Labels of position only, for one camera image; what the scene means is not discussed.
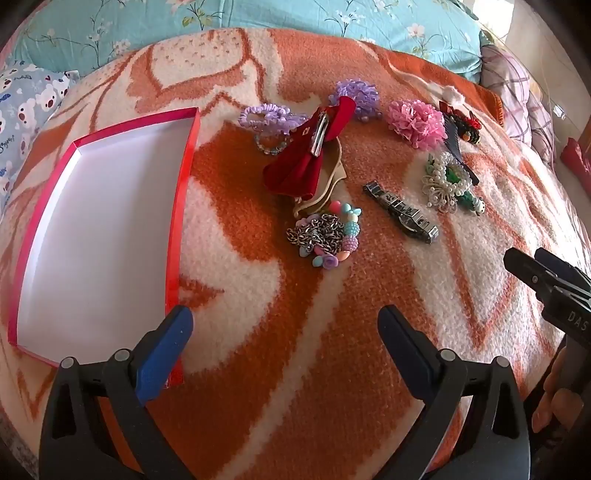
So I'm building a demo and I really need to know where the black hair comb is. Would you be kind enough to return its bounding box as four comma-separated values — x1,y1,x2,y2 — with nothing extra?
442,113,480,184

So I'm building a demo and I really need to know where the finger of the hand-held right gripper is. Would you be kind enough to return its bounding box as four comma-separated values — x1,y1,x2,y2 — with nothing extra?
534,248,591,291
503,248,561,296

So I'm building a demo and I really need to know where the pink ruffle flower scrunchie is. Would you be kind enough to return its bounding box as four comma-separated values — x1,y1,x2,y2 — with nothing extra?
386,99,447,151

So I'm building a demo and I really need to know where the red velvet bow hair clip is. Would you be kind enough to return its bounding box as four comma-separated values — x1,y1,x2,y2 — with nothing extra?
262,97,357,200

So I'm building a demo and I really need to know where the red box with white inside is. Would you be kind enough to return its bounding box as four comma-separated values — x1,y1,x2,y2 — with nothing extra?
7,107,202,388

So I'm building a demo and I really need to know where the clear purple bead bracelet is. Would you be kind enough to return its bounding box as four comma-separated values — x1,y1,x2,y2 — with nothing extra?
253,131,293,156

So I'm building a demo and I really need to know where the orange and white blanket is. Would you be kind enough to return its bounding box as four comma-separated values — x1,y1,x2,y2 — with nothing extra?
0,28,591,480

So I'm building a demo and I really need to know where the teal floral bedsheet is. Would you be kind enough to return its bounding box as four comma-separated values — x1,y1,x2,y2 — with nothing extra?
14,0,495,84

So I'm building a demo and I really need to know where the lavender fabric scrunchie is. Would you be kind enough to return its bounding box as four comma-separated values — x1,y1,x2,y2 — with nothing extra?
238,104,309,138

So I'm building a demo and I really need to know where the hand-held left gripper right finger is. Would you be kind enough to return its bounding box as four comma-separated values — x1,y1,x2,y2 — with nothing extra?
376,305,532,480

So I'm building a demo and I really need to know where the beige hair claw clip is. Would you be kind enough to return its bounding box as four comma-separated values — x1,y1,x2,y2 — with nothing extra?
292,137,348,219

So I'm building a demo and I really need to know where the red and black hair clip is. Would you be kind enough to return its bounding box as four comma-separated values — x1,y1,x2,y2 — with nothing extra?
438,99,482,142

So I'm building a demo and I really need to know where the red bag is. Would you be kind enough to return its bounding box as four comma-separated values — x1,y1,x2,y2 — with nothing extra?
560,137,591,177

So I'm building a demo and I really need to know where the silver chain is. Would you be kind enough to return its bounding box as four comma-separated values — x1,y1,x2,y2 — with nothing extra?
285,213,346,256

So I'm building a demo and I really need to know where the person's right hand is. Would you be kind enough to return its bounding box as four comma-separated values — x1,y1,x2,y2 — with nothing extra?
531,344,572,435

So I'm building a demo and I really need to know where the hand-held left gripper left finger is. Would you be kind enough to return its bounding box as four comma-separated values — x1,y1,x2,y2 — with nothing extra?
39,305,195,480

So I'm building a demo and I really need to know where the purple ruffle flower scrunchie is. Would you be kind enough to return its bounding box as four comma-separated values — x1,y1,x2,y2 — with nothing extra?
329,79,380,123

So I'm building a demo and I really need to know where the blue bear print pillow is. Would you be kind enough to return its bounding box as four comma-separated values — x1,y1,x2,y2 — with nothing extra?
0,60,77,208

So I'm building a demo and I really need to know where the purple plaid cloth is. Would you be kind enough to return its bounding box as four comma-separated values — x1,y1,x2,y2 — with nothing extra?
480,44,557,169

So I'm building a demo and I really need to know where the colourful bead bracelet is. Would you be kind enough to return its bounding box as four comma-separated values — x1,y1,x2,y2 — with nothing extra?
299,200,363,271

